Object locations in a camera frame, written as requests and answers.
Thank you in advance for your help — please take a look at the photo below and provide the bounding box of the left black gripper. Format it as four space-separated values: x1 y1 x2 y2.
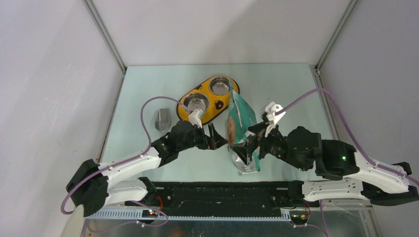
177 122 227 152

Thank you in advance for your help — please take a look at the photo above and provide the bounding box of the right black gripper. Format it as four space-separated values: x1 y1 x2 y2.
230 120 309 172

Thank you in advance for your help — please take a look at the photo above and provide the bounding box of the green pet food bag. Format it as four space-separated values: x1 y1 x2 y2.
226 82 260 175

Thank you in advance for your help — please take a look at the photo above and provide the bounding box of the metal food scoop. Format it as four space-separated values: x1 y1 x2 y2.
155 108 171 135

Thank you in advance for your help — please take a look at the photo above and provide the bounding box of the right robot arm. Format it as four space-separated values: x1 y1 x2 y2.
230 123 419 206

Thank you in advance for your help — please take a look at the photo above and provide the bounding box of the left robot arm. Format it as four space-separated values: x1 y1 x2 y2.
65 121 228 217

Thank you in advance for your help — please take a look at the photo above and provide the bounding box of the yellow double bowl feeder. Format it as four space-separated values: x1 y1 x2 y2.
176 75 240 124

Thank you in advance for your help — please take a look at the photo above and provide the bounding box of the left steel bowl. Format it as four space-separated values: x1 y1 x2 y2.
183 93 209 112

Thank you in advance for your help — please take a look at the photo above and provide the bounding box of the steel bowl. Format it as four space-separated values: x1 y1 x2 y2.
183 93 209 112
209 76 230 96

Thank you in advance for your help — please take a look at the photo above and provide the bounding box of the right steel bowl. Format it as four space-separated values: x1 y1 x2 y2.
209 76 230 96

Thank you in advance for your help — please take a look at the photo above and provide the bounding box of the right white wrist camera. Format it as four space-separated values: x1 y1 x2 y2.
259 102 286 137

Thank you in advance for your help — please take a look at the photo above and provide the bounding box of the grey slotted cable duct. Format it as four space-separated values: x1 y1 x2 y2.
86 208 291 221

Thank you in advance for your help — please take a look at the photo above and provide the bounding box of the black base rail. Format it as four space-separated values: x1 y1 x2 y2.
139 181 320 215

